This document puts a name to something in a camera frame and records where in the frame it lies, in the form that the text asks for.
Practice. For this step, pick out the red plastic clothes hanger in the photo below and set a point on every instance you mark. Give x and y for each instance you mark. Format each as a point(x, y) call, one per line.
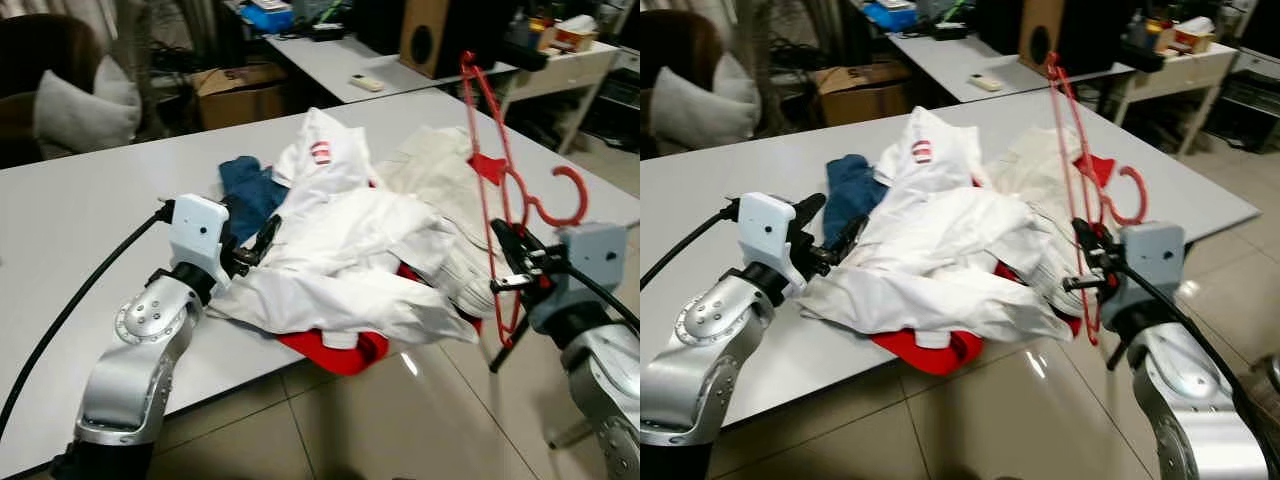
point(1138, 190)
point(575, 185)

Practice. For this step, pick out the white shirt with red logo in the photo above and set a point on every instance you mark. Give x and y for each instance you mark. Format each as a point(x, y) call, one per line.
point(950, 240)
point(350, 240)

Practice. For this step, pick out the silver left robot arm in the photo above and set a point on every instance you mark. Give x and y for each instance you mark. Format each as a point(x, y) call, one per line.
point(130, 390)
point(700, 390)

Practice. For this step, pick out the blue denim garment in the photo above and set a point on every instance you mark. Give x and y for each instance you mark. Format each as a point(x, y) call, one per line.
point(855, 195)
point(250, 195)

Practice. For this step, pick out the cream garment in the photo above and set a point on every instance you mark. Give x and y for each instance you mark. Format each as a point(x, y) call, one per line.
point(1040, 175)
point(440, 180)

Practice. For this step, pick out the brown cardboard box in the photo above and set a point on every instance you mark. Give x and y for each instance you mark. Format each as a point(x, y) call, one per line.
point(860, 98)
point(240, 100)

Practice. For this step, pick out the plain red garment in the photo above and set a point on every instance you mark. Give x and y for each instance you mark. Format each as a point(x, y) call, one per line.
point(340, 358)
point(930, 358)

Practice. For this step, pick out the large grey pillow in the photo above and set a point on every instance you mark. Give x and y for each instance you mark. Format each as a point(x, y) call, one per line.
point(700, 105)
point(85, 110)

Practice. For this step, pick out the white desk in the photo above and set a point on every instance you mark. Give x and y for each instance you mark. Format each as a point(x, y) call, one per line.
point(950, 60)
point(330, 60)

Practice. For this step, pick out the white side table with drawer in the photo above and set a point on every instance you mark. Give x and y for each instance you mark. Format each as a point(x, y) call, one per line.
point(1190, 70)
point(570, 70)

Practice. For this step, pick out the white remote control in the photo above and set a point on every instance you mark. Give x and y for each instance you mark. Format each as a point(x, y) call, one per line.
point(366, 82)
point(985, 82)

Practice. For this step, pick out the blue box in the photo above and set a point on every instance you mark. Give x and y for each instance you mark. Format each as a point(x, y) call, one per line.
point(888, 14)
point(267, 15)

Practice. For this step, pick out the brown wooden speaker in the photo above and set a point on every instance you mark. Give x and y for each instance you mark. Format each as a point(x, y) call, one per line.
point(1040, 35)
point(430, 40)

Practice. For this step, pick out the orange and white box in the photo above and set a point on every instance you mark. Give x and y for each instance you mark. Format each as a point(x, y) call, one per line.
point(1195, 37)
point(575, 37)

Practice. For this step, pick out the brown armchair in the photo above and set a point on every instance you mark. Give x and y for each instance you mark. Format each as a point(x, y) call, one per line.
point(665, 50)
point(30, 60)

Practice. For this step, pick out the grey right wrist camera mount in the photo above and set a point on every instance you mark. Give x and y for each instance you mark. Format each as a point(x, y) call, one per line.
point(590, 270)
point(1150, 265)

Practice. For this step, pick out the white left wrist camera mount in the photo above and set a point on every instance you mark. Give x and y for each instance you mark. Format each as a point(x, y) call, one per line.
point(768, 235)
point(198, 232)

